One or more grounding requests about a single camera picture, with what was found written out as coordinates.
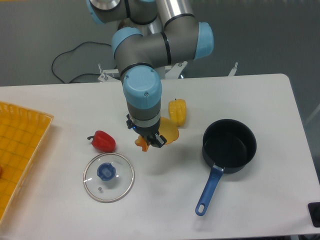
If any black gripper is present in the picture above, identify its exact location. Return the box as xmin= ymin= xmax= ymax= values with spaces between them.
xmin=126 ymin=113 xmax=167 ymax=152

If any yellow toy bread slice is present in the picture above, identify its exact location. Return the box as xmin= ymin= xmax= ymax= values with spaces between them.
xmin=159 ymin=117 xmax=180 ymax=145

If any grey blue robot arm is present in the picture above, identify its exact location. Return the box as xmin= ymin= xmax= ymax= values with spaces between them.
xmin=86 ymin=0 xmax=214 ymax=148

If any yellow toy bell pepper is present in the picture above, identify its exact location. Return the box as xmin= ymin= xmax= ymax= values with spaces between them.
xmin=168 ymin=99 xmax=187 ymax=127

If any red toy bell pepper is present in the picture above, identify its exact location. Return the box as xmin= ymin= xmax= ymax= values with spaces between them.
xmin=87 ymin=130 xmax=116 ymax=153

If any glass lid blue knob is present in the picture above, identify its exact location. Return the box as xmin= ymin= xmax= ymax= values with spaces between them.
xmin=82 ymin=152 xmax=135 ymax=203

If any yellow plastic basket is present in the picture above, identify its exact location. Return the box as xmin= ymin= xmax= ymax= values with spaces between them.
xmin=0 ymin=101 xmax=54 ymax=220

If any black device at edge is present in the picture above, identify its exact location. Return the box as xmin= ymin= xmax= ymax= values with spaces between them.
xmin=307 ymin=202 xmax=320 ymax=228

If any black pot blue handle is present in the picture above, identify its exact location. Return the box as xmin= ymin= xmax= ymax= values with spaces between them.
xmin=195 ymin=119 xmax=257 ymax=216

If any black cable on floor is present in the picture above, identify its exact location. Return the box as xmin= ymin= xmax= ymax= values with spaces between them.
xmin=51 ymin=41 xmax=113 ymax=84

